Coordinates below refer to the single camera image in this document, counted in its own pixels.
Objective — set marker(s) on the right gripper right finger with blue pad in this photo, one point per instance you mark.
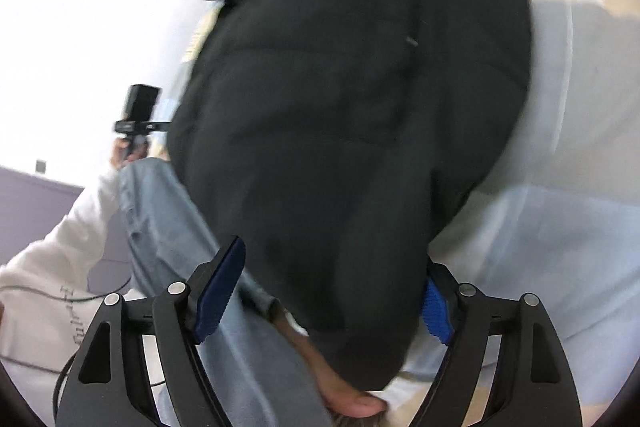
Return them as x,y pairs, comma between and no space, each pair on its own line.
532,385

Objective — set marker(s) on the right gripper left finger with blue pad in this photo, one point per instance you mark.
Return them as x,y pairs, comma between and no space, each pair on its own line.
108,383

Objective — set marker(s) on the black hooded sweatshirt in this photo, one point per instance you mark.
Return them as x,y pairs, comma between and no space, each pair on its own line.
337,138

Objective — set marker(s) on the person's left hand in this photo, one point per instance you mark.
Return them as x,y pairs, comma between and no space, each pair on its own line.
126,151

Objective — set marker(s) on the person's right hand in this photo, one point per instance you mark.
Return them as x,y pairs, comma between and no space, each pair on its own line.
338,395

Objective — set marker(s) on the light blue jeans leg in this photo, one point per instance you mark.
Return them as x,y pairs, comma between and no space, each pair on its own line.
256,375

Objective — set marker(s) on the grey wall socket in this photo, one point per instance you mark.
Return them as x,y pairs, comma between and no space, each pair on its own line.
41,166

